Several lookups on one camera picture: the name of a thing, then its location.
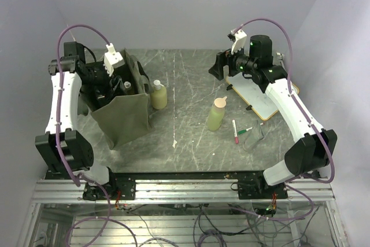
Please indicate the aluminium mounting rail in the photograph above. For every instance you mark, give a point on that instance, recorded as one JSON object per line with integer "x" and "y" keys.
{"x": 176, "y": 191}

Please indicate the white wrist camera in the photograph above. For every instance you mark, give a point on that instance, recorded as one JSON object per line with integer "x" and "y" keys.
{"x": 112, "y": 59}
{"x": 239, "y": 39}

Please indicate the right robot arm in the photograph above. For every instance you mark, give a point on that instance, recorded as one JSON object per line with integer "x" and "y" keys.
{"x": 313, "y": 145}

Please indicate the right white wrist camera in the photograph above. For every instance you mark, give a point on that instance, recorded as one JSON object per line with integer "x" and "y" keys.
{"x": 239, "y": 39}

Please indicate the yellow-green pump bottle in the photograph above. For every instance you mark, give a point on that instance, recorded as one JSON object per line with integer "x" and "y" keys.
{"x": 159, "y": 96}

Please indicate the clear plastic cup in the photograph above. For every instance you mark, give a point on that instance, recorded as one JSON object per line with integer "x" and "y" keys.
{"x": 253, "y": 137}

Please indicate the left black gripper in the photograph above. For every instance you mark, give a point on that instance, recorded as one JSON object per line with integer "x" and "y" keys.
{"x": 111, "y": 92}

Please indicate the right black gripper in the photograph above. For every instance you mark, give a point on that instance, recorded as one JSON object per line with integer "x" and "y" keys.
{"x": 222, "y": 59}

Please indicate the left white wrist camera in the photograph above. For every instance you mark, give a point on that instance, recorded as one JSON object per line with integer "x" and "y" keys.
{"x": 112, "y": 59}

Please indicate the red whiteboard marker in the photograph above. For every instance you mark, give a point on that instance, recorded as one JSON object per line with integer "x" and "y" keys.
{"x": 234, "y": 128}

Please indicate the yellow-framed whiteboard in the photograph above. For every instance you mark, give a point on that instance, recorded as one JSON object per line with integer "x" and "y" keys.
{"x": 252, "y": 95}

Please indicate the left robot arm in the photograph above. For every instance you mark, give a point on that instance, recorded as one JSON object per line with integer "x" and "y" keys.
{"x": 63, "y": 148}

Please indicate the green whiteboard marker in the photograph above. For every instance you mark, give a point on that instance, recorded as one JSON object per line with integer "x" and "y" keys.
{"x": 244, "y": 130}

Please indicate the olive canvas bag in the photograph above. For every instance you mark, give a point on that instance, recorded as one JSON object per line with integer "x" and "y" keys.
{"x": 124, "y": 118}

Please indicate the amber liquid clear bottle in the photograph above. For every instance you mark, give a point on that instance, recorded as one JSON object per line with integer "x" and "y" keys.
{"x": 129, "y": 90}

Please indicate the green bottle peach cap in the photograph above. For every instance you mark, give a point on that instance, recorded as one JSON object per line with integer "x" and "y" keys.
{"x": 216, "y": 114}

